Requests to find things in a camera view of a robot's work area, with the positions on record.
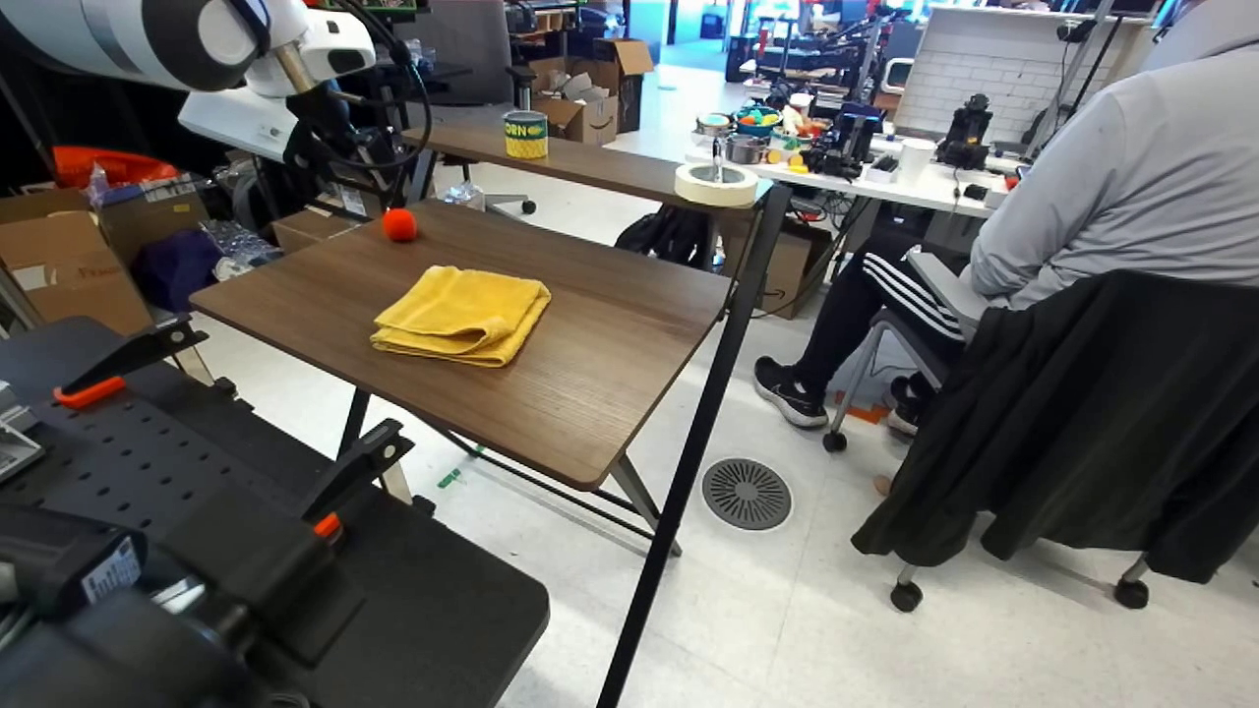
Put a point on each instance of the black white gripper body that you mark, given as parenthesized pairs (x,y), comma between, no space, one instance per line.
(352,132)

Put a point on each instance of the red tomato toy ball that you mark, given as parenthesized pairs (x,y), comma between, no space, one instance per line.
(400,224)

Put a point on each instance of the yellow towel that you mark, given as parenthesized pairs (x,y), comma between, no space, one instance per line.
(461,317)

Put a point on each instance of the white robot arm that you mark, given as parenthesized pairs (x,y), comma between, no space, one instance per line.
(286,80)

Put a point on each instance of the yellow green labelled can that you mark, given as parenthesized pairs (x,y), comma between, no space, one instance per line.
(524,135)

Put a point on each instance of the brown cardboard box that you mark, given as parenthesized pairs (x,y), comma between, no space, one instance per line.
(112,264)

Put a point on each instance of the white tape roll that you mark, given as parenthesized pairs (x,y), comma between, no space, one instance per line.
(719,186)

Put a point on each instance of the round floor drain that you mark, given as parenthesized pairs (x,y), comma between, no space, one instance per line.
(746,494)

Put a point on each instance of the person in grey shirt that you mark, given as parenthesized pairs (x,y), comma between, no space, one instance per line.
(1156,175)

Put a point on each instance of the black office chair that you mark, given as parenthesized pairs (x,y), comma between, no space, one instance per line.
(1118,413)

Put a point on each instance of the orange handled black clamp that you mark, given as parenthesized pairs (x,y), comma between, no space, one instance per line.
(108,375)

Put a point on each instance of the black perforated mount plate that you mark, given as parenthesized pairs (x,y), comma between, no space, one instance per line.
(168,546)

